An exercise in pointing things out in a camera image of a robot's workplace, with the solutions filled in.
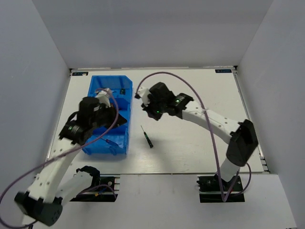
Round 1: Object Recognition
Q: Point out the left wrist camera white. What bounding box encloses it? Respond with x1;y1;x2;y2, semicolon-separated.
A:
95;88;112;107

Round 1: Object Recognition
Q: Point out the stubby screwdriver orange cap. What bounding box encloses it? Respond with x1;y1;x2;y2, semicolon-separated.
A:
120;88;126;95

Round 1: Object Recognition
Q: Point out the right corner label sticker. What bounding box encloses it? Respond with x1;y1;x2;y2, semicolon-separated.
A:
215;69;232;73

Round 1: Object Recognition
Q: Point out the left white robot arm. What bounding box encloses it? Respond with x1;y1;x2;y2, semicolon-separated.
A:
14;95;127;227

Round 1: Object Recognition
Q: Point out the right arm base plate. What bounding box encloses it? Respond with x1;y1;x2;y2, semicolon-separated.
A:
194;175;245;204

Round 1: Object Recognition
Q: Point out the left corner label sticker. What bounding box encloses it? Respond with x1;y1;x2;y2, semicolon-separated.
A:
72;72;88;76

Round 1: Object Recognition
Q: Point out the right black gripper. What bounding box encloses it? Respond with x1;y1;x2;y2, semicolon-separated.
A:
142;96;167;122

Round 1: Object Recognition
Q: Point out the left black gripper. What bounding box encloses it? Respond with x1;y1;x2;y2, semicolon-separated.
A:
91;103;128;129

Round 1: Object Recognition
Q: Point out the corner label sticker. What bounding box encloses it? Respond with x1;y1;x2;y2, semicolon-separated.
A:
215;69;232;73
72;72;88;76

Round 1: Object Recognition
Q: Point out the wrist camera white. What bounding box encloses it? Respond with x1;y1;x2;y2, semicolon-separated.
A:
135;87;151;106
95;88;112;107

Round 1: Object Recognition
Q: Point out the black green precision screwdriver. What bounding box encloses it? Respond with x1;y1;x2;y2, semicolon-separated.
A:
141;126;153;148

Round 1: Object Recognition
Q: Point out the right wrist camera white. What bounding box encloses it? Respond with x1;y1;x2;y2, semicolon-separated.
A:
135;87;151;106

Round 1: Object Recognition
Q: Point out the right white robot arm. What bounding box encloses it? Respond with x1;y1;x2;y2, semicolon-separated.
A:
135;82;258;190

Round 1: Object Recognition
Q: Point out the blue plastic bin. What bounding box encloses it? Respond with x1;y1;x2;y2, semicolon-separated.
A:
83;75;133;155

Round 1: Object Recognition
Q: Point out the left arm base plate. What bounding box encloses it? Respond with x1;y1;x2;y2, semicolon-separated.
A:
71;175;120;202

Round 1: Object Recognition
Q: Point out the blue handled screwdriver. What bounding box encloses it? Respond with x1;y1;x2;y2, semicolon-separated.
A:
87;135;119;147

